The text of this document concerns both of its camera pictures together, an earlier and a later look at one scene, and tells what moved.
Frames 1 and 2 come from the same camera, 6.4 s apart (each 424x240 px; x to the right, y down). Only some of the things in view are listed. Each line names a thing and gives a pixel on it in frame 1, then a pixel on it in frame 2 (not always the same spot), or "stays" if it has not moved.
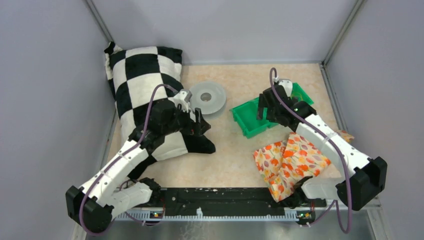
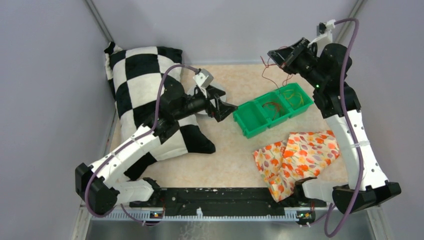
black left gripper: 197,128 to 225,109
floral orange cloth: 282,164 stays
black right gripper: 263,104 to 285,57
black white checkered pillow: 133,74 stays
